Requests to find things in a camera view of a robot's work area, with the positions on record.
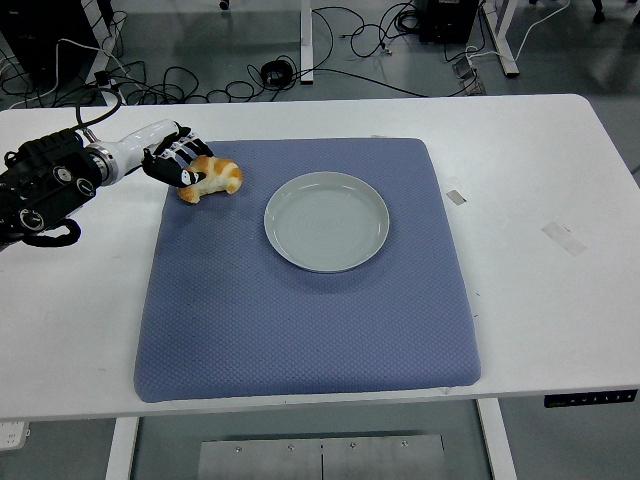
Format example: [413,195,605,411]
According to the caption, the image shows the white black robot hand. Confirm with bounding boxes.
[110,118,215,189]

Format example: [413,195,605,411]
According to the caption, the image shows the golden croissant bread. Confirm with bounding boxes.
[177,155,245,205]

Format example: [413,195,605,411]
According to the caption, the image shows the round grey plate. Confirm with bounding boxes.
[263,171,391,274]

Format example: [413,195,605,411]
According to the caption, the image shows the grey metal plate with screws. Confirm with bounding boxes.
[197,433,446,480]

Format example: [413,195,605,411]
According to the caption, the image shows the white background desk leg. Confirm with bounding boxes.
[81,0,117,76]
[480,0,521,78]
[298,0,315,85]

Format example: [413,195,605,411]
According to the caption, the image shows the blue quilted mat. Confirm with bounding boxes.
[133,137,484,405]

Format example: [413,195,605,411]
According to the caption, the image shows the white table leg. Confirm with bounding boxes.
[103,416,140,480]
[475,398,519,480]

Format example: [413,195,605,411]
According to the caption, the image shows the white power strip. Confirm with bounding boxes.
[0,420,30,451]

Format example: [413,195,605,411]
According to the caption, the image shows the black computer box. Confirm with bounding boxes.
[416,0,480,44]

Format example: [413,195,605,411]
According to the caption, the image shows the grey foot pedal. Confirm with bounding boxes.
[451,53,487,97]

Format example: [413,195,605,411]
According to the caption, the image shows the large grey tape strip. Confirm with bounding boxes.
[540,220,588,258]

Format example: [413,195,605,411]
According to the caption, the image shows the black table control panel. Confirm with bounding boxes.
[543,388,640,409]

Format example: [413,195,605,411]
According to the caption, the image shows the tangled black floor cables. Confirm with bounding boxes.
[113,62,274,106]

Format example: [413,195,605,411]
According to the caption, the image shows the white floor cable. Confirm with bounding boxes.
[8,38,146,110]
[464,0,572,64]

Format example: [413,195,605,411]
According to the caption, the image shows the coiled black cable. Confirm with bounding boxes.
[259,58,295,90]

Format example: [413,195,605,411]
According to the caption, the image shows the looped black floor cable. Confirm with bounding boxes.
[313,5,420,60]

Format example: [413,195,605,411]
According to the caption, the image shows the long black floor cable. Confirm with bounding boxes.
[292,67,469,100]

